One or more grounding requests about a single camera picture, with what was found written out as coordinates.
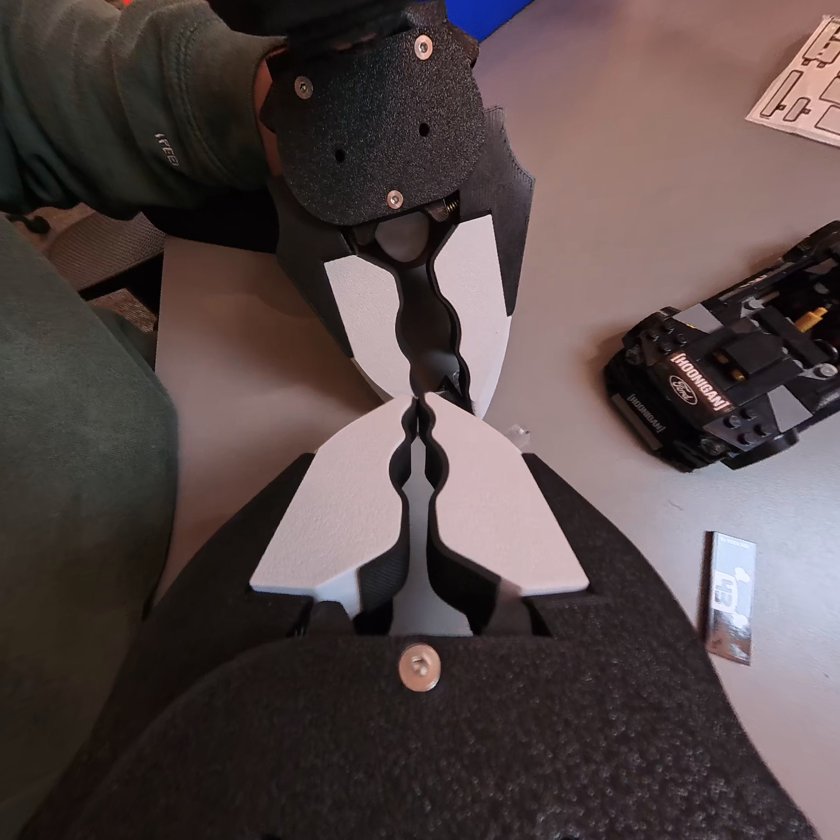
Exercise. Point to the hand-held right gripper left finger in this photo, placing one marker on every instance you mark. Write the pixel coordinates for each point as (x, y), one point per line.
(341, 512)

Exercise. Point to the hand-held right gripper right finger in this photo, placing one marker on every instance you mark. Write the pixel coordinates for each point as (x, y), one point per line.
(499, 512)

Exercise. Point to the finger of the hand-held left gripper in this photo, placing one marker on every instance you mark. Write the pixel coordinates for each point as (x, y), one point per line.
(476, 295)
(361, 315)

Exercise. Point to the transparent lego windshield piece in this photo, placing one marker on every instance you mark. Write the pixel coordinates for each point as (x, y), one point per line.
(517, 433)

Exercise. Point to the person's left forearm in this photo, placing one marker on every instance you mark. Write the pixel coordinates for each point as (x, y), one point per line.
(118, 111)

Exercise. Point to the black printed lego tile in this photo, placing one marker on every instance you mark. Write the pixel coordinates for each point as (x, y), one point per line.
(728, 590)

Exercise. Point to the black lego car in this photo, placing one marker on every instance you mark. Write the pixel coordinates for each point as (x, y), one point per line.
(722, 387)

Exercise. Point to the person's left hand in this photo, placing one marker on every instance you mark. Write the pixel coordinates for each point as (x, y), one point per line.
(262, 82)

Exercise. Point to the blue panel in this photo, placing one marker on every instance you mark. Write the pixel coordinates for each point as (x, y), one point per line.
(505, 16)

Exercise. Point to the person's green sweater torso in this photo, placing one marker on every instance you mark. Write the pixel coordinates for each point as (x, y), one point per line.
(72, 459)

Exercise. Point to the grey mesh office chair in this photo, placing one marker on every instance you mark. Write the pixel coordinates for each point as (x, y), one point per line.
(92, 253)

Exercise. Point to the white printed paper sheet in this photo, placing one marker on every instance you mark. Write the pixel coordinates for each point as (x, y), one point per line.
(787, 98)

